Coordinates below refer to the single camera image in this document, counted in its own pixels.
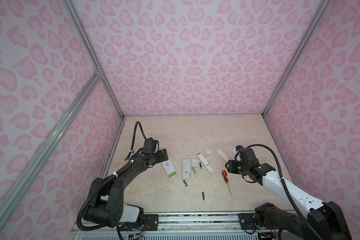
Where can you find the right rear aluminium frame post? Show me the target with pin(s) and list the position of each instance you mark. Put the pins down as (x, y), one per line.
(302, 44)

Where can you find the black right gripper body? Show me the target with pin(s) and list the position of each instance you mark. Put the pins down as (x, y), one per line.
(238, 167)

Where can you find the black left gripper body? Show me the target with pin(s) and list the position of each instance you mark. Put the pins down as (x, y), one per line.
(158, 156)

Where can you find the small white remote control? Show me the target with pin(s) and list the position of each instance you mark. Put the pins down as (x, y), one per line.
(186, 169)

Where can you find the diagonal aluminium frame bar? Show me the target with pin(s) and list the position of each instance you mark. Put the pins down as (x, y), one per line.
(14, 197)

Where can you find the small white battery cover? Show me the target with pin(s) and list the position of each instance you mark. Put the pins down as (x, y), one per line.
(194, 163)

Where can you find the orange black screwdriver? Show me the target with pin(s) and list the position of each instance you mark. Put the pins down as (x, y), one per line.
(226, 180)

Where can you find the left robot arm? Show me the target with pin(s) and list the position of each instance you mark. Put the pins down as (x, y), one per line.
(104, 206)

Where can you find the white remote with green buttons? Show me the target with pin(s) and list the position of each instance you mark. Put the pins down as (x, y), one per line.
(169, 169)

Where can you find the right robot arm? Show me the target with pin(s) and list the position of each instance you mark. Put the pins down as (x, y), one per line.
(313, 219)

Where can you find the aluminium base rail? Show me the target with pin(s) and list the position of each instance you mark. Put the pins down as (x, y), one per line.
(228, 225)

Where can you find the aluminium corner frame post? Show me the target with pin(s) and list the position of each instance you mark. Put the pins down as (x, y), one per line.
(86, 42)

